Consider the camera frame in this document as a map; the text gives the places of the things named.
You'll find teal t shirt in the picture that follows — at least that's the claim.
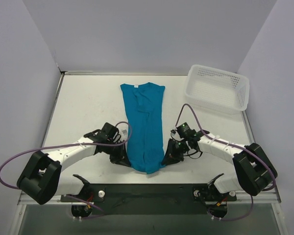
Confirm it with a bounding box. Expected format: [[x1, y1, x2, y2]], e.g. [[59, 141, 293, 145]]
[[120, 82, 165, 174]]

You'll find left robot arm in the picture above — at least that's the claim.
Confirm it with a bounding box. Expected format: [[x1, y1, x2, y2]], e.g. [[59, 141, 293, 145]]
[[17, 122, 131, 205]]

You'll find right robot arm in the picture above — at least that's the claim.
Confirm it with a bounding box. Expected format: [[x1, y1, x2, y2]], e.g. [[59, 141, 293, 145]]
[[161, 123, 278, 200]]

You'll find white perforated plastic basket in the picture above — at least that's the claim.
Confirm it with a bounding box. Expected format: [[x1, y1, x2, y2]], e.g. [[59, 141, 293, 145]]
[[184, 65, 250, 114]]

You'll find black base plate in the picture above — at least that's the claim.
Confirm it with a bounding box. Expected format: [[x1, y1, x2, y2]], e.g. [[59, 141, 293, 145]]
[[61, 184, 237, 218]]

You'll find aluminium mounting rail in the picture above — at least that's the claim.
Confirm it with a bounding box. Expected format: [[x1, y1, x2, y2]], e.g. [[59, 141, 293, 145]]
[[18, 184, 281, 205]]

